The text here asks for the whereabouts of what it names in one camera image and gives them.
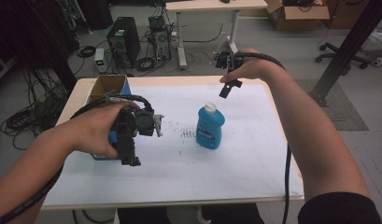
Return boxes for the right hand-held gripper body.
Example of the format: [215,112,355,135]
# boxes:
[214,50,243,74]

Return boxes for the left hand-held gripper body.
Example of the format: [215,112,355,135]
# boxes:
[112,106,165,167]

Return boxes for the person's right hand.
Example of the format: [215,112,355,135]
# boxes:
[219,49,281,84]

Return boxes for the person's left hand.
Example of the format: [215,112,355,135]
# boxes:
[59,102,140,159]

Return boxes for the cardboard box with blue sides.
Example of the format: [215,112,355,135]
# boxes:
[85,74,133,161]

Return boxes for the blue bottle with white cap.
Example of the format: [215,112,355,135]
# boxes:
[195,101,226,151]

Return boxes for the white desk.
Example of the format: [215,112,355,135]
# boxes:
[165,0,269,71]

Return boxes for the open computer case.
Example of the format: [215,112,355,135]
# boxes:
[148,15,174,63]

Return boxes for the small white power unit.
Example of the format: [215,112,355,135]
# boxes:
[94,48,106,75]

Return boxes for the open brown cardboard box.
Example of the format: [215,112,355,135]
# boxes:
[265,0,331,32]

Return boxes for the black computer tower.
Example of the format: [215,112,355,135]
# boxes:
[106,16,142,69]

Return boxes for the black office chair base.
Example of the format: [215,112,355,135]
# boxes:
[314,41,372,70]

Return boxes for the grey floor mat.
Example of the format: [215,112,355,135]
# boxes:
[295,78,370,132]

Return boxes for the black metal stand beam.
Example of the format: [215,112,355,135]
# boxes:
[309,0,382,108]

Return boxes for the person's dark trousers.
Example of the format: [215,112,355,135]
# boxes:
[117,203,266,224]

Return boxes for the dark curtain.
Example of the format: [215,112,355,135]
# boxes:
[0,0,79,94]

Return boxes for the person's black sleeve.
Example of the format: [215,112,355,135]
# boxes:
[297,191,382,224]

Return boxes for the coiled black cable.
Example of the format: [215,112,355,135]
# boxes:
[134,56,156,72]
[76,45,97,59]

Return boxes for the tangle of black floor cables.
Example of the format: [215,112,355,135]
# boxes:
[0,66,68,150]

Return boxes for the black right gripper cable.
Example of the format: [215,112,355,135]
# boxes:
[233,50,293,224]

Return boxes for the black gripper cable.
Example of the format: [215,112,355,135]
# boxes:
[0,92,155,224]
[233,50,293,224]

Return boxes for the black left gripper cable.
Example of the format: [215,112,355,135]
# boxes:
[0,92,155,224]

